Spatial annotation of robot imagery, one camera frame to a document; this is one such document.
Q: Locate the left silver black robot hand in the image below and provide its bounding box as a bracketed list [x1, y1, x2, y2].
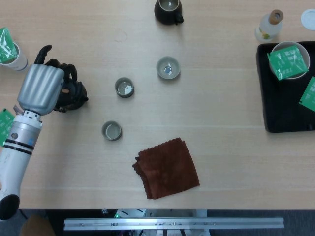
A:
[17, 45, 79, 116]

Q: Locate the black teapot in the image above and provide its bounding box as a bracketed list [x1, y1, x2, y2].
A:
[53, 71, 89, 113]

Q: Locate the dark green ceramic teacup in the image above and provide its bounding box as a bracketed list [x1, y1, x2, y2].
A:
[101, 120, 123, 142]
[114, 77, 135, 99]

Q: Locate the white paper cup blue band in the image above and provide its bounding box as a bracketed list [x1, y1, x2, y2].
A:
[0, 42, 29, 72]

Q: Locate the green tea packet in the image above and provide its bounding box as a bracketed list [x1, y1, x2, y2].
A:
[0, 27, 19, 63]
[0, 108, 15, 148]
[299, 76, 315, 113]
[267, 46, 309, 81]

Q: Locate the grey ceramic strainer bowl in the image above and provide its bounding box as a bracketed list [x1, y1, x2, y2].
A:
[156, 56, 182, 80]

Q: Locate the brown round seat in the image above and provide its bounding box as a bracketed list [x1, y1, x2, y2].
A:
[20, 214, 56, 236]

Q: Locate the black ceramic pitcher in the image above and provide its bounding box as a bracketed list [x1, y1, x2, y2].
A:
[154, 0, 184, 26]

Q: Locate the brown folded cloth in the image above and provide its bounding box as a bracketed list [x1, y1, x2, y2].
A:
[132, 137, 200, 200]

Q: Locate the frosted bottle with wooden cap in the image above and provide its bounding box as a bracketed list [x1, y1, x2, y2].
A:
[254, 9, 284, 42]

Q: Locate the black plastic tray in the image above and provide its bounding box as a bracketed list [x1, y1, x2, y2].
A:
[255, 41, 315, 133]

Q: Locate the white bowl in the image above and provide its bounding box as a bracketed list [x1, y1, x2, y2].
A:
[270, 41, 311, 80]

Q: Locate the white round lid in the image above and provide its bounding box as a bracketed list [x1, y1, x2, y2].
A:
[300, 9, 315, 30]

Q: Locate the aluminium rail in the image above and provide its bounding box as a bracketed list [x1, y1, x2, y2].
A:
[63, 216, 284, 231]

